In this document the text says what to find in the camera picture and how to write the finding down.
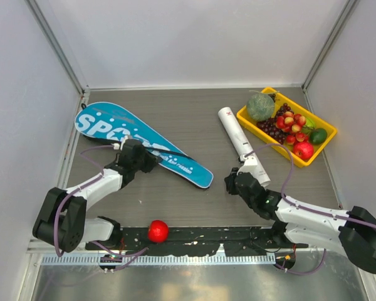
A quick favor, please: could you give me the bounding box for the red apple in tray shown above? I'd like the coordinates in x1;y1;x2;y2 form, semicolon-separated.
293;141;314;161

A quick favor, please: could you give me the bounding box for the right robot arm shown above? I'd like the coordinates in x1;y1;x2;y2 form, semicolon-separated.
224;168;376;275

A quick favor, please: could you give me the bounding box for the white shuttlecock tube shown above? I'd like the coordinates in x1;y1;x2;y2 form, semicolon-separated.
218;107;271;187

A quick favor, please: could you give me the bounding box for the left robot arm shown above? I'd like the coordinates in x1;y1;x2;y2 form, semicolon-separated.
33;139;162;256

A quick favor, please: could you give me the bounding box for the white cable duct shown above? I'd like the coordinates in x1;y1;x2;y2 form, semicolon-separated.
41;253;276;267

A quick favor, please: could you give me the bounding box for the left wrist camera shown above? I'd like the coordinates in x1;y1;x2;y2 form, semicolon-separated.
112;138;131;151

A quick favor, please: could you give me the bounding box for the red ball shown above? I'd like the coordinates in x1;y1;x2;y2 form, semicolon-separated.
148;220;169;243

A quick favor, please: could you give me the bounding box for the black front rail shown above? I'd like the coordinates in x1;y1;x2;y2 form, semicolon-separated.
99;226;293;257

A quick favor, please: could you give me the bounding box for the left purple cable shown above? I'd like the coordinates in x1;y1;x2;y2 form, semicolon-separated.
53;144;122;257

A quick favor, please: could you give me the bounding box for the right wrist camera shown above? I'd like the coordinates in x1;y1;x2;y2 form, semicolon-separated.
238;154;258;173

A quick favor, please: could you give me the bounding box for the dark grape bunch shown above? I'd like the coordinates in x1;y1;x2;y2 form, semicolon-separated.
256;103;291;144

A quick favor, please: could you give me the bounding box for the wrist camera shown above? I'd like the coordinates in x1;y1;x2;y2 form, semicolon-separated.
112;138;131;151
238;154;258;173

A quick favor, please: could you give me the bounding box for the green lime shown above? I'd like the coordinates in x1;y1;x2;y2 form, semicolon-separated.
309;128;327;145

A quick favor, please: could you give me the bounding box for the blue racket bag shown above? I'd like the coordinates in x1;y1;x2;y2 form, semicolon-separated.
75;102;214;189

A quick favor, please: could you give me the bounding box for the red cherry cluster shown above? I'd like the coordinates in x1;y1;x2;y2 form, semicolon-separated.
275;111;309;145

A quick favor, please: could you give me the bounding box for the green melon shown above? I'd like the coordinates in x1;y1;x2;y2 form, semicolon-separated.
246;93;275;122

